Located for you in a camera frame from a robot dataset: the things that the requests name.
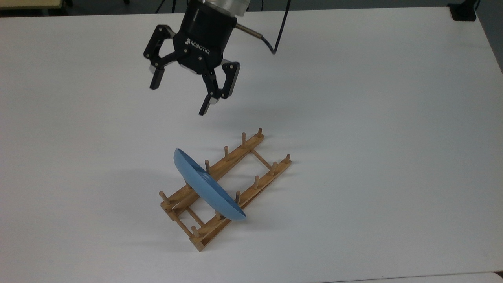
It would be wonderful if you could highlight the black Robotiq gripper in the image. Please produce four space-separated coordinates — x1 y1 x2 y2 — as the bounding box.
143 0 241 117

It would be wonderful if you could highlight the blue plate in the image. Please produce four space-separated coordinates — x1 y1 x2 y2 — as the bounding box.
173 148 247 221

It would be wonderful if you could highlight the wooden plate rack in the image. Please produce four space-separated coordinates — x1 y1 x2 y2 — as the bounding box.
159 127 292 252

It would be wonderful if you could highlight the light wooden desk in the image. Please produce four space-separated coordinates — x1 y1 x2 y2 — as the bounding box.
0 0 64 10

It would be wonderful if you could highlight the black clamp base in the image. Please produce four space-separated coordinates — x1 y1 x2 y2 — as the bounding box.
447 0 478 22

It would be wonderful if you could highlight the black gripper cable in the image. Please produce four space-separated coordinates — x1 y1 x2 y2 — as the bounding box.
236 0 292 55

